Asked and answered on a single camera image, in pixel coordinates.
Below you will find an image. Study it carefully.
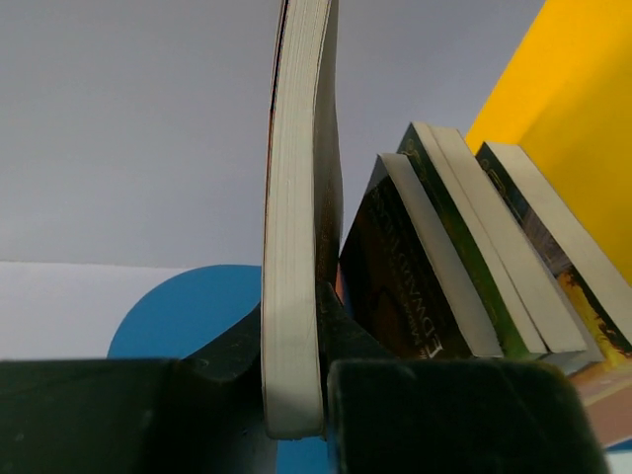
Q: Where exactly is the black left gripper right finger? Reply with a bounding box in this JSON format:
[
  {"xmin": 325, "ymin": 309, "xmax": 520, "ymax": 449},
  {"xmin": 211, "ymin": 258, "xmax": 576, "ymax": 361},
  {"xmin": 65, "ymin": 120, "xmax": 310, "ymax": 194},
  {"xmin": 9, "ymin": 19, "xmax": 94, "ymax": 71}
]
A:
[{"xmin": 317, "ymin": 283, "xmax": 607, "ymax": 473}]

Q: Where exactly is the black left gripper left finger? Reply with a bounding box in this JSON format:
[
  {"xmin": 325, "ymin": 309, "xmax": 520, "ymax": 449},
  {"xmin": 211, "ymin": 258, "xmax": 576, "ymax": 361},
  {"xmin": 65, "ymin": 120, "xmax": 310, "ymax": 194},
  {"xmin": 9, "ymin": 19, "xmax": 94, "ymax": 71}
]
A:
[{"xmin": 1, "ymin": 310, "xmax": 277, "ymax": 473}]

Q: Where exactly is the Edward Tulane orange book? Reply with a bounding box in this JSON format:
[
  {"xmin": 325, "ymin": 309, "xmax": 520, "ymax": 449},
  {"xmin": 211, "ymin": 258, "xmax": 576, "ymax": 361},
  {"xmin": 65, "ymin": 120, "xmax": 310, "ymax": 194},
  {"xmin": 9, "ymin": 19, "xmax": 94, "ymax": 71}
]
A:
[{"xmin": 340, "ymin": 153, "xmax": 503, "ymax": 359}]

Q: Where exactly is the Animal Farm book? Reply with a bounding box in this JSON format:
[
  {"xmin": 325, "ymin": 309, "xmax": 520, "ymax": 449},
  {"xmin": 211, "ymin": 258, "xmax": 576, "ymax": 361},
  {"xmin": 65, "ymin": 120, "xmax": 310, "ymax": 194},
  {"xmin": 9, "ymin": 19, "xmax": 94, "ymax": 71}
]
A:
[{"xmin": 398, "ymin": 121, "xmax": 588, "ymax": 365}]

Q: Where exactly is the Three Days to See book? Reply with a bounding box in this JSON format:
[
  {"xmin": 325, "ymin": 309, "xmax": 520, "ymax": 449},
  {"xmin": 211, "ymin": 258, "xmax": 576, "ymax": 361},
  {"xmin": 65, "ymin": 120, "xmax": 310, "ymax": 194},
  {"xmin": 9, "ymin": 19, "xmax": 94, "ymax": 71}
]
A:
[{"xmin": 261, "ymin": 1, "xmax": 344, "ymax": 439}]

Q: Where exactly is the Jane Eyre book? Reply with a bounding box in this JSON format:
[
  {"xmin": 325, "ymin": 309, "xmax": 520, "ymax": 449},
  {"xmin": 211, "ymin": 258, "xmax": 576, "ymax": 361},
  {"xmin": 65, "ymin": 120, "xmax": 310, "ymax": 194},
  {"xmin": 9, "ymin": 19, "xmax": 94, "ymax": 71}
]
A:
[{"xmin": 570, "ymin": 359, "xmax": 631, "ymax": 447}]

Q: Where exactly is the Tale of Two Cities book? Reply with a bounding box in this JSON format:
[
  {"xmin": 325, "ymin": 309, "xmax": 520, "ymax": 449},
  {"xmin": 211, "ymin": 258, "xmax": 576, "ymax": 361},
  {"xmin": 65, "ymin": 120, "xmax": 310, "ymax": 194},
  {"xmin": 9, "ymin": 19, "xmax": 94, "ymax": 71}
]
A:
[{"xmin": 476, "ymin": 141, "xmax": 631, "ymax": 367}]

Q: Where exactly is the blue yellow wooden bookshelf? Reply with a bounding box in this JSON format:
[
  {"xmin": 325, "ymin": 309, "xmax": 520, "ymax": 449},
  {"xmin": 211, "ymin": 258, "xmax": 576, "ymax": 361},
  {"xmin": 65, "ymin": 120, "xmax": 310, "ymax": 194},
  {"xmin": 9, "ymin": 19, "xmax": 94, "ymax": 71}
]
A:
[{"xmin": 106, "ymin": 0, "xmax": 632, "ymax": 474}]

